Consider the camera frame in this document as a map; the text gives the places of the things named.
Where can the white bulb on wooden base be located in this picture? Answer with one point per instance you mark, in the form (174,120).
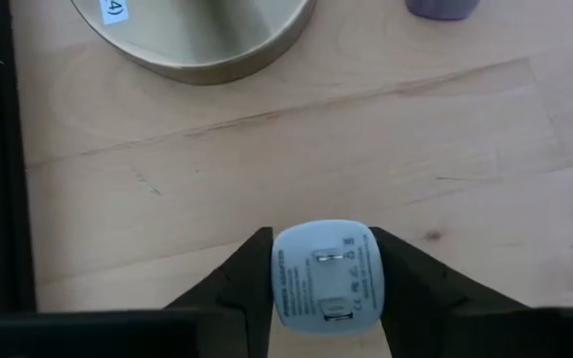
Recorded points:
(202,40)

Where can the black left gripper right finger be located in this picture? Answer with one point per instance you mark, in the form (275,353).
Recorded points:
(426,308)

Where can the light blue power adapter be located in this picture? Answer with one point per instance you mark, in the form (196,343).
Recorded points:
(326,278)

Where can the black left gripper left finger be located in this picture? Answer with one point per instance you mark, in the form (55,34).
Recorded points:
(227,308)

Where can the purple power adapter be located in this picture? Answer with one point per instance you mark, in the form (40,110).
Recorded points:
(440,7)

